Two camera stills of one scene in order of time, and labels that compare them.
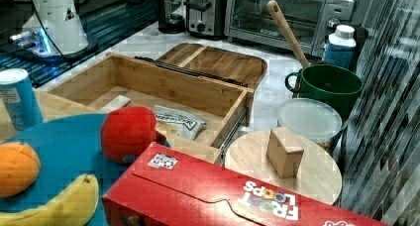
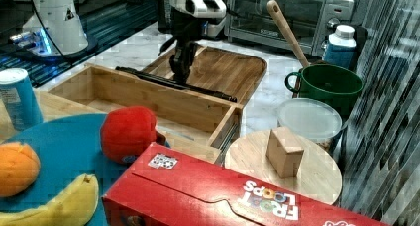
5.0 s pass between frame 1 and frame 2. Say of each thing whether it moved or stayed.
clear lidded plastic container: stayed
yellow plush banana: stayed
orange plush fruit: stayed
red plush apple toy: stayed
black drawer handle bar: moved
